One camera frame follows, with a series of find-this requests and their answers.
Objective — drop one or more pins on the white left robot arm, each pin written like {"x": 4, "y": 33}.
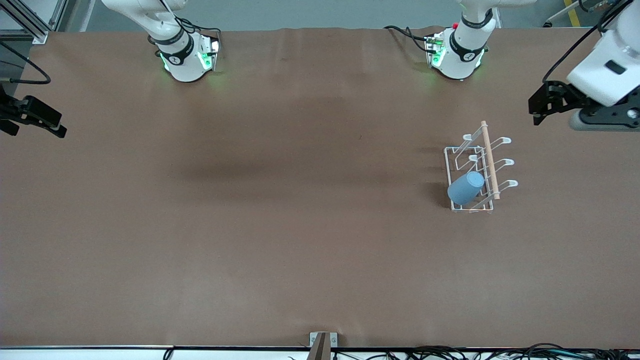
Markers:
{"x": 462, "y": 50}

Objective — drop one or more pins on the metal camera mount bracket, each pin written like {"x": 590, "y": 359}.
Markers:
{"x": 322, "y": 345}

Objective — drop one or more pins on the white stand leg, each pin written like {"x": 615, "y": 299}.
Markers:
{"x": 565, "y": 11}

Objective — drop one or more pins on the brown table cover sheet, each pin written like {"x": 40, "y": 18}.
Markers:
{"x": 320, "y": 250}

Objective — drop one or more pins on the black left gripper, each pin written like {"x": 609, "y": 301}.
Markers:
{"x": 564, "y": 97}

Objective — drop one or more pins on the aluminium frame post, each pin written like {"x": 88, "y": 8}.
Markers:
{"x": 30, "y": 20}

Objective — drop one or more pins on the blue plastic cup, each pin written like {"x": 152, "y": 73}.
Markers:
{"x": 466, "y": 187}

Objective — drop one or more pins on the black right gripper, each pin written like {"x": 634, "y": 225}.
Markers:
{"x": 6, "y": 111}

